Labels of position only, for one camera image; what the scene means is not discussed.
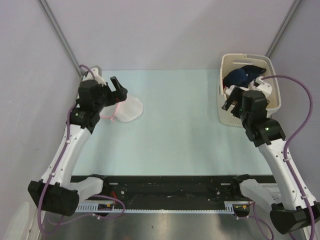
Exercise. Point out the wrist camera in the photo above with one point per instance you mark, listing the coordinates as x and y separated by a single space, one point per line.
95 74
262 86

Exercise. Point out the cream plastic laundry basket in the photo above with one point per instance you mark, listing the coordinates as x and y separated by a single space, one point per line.
233 61

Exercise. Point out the dark navy bra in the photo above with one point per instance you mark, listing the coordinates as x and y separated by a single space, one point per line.
243 76

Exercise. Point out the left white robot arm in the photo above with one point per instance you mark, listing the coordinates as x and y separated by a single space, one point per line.
55 192

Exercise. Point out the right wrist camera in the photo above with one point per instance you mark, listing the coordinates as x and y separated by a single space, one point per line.
262 86

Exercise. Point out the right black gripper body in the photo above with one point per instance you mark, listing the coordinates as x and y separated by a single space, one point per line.
243 115

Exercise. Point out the white crumpled garment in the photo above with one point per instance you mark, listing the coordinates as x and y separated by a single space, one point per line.
228 90

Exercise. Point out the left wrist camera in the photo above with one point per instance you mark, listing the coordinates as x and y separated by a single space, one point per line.
95 74

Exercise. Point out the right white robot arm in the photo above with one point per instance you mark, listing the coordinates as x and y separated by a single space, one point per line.
293 206

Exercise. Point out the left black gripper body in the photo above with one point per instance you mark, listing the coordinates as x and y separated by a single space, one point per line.
108 97

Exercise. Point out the white mesh laundry bag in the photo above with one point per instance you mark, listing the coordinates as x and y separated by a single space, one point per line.
124 111

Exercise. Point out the white slotted cable duct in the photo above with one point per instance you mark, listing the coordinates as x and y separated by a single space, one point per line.
105 207

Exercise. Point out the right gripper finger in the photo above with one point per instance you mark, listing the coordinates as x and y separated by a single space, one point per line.
237 110
235 97

